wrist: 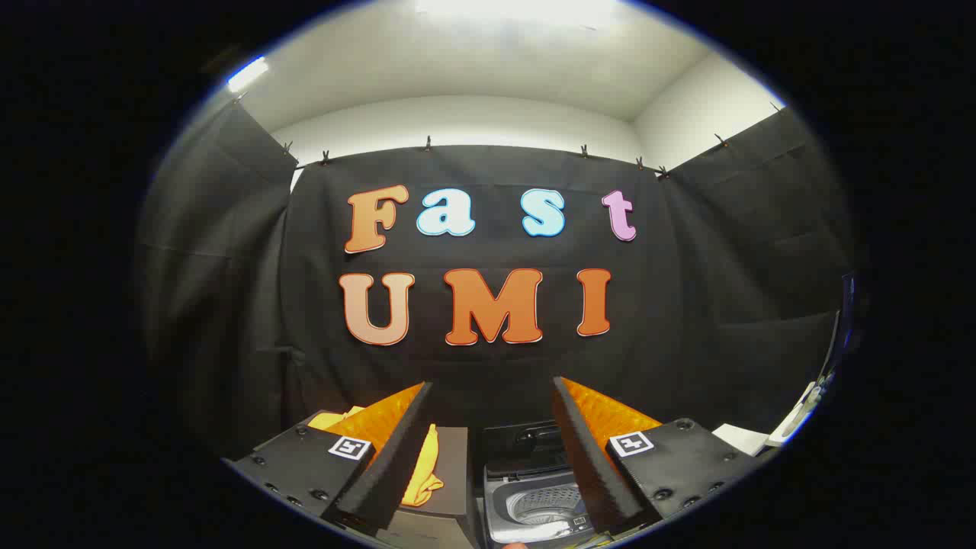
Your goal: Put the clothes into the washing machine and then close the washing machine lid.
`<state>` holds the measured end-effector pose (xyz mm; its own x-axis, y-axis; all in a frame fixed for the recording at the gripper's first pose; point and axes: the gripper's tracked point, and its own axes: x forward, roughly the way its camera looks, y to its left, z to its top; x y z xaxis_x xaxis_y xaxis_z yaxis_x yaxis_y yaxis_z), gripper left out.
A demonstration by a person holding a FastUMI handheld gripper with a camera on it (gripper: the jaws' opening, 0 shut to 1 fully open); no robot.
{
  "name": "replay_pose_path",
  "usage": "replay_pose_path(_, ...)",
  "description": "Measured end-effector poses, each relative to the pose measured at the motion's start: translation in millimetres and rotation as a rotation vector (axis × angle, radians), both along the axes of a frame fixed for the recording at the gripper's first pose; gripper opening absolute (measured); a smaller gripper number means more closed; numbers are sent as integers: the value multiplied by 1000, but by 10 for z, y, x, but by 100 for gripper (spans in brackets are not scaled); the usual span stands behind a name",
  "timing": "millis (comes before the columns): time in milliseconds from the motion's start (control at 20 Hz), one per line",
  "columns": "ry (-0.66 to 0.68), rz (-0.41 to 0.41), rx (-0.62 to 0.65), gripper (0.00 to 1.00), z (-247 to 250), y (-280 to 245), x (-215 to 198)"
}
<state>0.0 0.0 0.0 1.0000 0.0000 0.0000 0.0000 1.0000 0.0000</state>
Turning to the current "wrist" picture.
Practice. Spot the dark washing machine lid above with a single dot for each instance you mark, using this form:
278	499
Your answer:
526	438

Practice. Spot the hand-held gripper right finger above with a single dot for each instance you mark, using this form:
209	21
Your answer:
591	467

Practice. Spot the white board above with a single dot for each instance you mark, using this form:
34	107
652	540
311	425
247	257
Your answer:
738	438

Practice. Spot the yellow polo shirt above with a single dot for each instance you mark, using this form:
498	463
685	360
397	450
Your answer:
424	480

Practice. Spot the ceiling light panel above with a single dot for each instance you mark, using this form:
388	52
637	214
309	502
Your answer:
518	8
248	74

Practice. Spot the grey washing machine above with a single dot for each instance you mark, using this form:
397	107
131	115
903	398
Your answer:
534	505

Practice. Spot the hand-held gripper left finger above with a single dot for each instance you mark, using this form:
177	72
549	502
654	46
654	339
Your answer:
395	467

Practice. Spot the white plastic part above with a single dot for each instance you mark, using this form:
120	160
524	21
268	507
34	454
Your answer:
793	415

